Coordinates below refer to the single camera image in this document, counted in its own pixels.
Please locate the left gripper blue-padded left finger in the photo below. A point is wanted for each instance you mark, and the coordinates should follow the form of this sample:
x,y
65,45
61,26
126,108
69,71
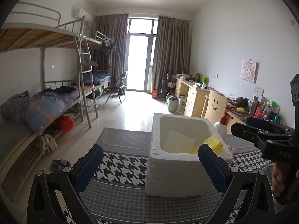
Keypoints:
x,y
43,204

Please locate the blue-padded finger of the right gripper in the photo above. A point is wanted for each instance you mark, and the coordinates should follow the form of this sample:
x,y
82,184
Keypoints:
x,y
248,133
266,125

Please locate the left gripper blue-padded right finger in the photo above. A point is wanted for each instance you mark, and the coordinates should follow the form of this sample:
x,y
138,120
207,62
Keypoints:
x,y
257,205

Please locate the yellow foam net sleeve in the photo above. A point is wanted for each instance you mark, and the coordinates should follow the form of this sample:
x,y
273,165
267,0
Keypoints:
x,y
213,142

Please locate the person's right hand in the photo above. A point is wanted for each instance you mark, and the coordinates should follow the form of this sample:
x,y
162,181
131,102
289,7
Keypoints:
x,y
279,169

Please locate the teal cup on desk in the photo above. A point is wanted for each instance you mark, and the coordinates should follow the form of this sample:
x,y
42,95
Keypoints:
x,y
277,118

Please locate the white pump bottle red cap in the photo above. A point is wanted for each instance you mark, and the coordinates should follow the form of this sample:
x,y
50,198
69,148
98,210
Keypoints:
x,y
221,126

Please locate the black slippers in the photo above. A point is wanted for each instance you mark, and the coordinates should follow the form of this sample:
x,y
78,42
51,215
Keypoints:
x,y
58,165

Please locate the wooden smiley face chair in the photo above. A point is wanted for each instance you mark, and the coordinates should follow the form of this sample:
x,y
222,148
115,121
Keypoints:
x,y
214,106

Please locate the wooden desk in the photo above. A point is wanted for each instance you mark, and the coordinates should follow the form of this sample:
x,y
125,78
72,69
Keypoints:
x,y
195,98

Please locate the houndstooth table cloth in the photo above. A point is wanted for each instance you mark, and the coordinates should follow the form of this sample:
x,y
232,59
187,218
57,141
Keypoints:
x,y
138,184

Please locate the white styrofoam box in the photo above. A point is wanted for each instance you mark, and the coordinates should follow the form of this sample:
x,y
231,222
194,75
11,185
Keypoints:
x,y
187,153

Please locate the white bucket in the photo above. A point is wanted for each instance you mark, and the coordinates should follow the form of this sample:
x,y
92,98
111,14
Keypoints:
x,y
172,102

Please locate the red bag under bed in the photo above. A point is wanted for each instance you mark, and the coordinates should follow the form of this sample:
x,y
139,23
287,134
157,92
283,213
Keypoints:
x,y
63,123

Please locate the blue plaid bedding bundle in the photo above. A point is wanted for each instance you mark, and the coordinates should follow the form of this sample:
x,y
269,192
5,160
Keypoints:
x,y
40,110

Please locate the metal bunk bed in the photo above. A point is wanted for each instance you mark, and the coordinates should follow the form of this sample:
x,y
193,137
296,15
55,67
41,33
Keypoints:
x,y
35,55

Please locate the brown right curtain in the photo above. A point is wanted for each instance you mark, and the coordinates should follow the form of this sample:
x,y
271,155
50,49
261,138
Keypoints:
x,y
172,49

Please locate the brown curtain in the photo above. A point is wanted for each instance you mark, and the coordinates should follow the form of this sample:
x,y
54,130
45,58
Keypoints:
x,y
111,56
172,49

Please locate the black folding chair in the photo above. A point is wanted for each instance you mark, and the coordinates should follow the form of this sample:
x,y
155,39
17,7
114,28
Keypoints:
x,y
119,87

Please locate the glass balcony door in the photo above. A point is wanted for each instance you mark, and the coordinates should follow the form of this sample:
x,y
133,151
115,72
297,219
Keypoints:
x,y
141,38

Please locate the brown left curtain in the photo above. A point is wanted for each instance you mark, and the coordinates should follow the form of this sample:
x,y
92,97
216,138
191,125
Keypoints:
x,y
111,56

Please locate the white air conditioner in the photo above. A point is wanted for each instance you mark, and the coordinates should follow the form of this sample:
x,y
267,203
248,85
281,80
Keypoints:
x,y
80,13

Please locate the pink cartoon wall picture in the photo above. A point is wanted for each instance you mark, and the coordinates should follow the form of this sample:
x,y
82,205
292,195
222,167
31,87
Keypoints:
x,y
248,70

